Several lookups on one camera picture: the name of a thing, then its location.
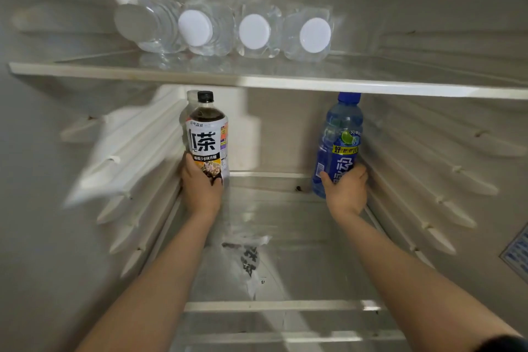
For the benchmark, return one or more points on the printed clear plastic bag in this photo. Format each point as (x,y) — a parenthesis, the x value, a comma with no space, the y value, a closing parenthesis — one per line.
(247,261)

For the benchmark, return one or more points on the blue instruction sticker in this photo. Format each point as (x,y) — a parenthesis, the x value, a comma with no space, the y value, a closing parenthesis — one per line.
(517,257)

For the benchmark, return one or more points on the person's right forearm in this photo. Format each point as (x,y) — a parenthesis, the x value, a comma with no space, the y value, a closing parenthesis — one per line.
(412,294)

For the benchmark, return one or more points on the glass fridge shelf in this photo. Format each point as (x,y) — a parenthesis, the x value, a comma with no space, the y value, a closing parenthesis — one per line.
(288,75)
(309,240)

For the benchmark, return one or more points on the person's right hand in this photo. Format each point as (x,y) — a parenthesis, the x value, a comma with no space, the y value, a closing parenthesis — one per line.
(346,195)

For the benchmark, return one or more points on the clear water bottle white cap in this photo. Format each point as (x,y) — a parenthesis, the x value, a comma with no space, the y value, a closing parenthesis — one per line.
(314,35)
(148,21)
(196,28)
(254,31)

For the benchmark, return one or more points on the white refrigerator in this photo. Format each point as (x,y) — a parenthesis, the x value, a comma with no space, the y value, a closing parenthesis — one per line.
(453,13)

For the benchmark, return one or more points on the person's left hand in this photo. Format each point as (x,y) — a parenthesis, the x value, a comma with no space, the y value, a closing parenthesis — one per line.
(202,195)

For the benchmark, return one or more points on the blue sports drink bottle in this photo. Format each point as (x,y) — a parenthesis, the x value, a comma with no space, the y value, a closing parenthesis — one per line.
(338,145)

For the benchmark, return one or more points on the iced tea bottle black cap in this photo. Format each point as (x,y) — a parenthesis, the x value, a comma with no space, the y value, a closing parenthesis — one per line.
(208,137)

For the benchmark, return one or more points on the person's left forearm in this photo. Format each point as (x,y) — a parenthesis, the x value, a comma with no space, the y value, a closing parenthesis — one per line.
(152,294)

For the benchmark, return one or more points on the glass crisper cover shelf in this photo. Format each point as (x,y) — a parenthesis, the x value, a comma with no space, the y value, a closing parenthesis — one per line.
(288,337)

